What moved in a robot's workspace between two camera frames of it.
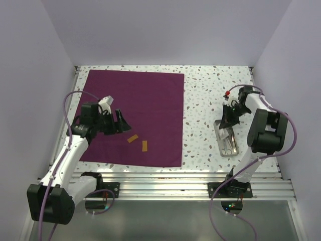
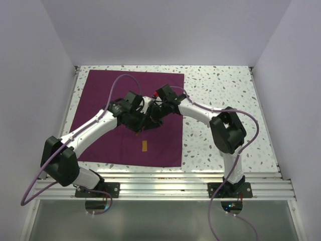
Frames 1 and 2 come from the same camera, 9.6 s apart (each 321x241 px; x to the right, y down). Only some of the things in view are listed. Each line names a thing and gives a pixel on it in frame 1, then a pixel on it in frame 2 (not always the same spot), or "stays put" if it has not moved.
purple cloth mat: (153, 106) stays put
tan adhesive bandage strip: (144, 145) stays put
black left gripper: (121, 125) to (138, 127)
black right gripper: (227, 121) to (153, 120)
